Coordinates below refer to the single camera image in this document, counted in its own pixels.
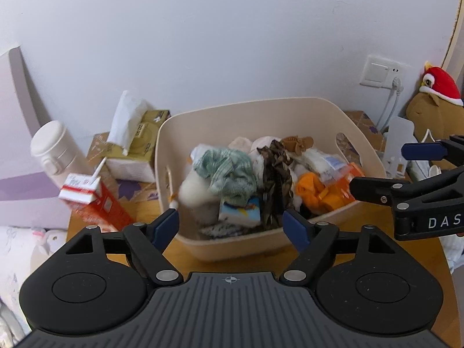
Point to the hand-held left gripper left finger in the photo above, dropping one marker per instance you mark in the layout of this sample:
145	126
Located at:
165	224

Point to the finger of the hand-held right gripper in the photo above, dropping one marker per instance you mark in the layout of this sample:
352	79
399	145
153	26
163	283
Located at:
424	151
369	186

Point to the light blue striped cloth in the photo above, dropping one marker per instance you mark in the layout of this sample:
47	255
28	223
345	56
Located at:
453	250

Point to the clear tissue packet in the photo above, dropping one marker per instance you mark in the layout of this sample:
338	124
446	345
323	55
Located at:
333	166

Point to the colourful cartoon box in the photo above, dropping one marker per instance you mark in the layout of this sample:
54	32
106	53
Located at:
239	212

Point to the orange plastic bag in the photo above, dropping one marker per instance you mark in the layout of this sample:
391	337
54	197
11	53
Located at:
311	188

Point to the white wall switch socket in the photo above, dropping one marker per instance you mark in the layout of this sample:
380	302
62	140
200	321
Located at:
375	70

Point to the red plush hat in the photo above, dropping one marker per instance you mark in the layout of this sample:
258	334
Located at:
444	79

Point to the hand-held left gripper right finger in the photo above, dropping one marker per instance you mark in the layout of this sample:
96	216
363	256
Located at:
295	230

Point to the long starry box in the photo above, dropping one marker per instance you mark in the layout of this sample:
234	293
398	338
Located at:
224	230

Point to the white thermos bottle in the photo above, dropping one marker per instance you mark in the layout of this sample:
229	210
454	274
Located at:
54	148

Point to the green patterned cloth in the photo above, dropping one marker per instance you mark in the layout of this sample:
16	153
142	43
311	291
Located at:
228	174

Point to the beige plastic storage basket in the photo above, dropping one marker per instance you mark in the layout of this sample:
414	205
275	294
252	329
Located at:
232	250

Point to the white tissue paper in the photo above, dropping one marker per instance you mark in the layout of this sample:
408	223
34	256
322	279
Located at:
145	134

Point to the brown capybara plush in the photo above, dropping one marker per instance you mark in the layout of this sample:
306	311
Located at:
424	112

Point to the lilac board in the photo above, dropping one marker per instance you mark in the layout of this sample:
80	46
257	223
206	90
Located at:
14	116

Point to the white cat plush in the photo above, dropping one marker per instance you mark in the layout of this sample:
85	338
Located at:
197	190

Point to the white phone stand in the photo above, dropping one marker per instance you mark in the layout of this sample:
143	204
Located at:
400	130

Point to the red white milk carton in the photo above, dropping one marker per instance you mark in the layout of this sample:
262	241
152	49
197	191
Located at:
108	203

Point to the brown toy figure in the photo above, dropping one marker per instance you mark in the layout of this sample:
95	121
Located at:
295	144

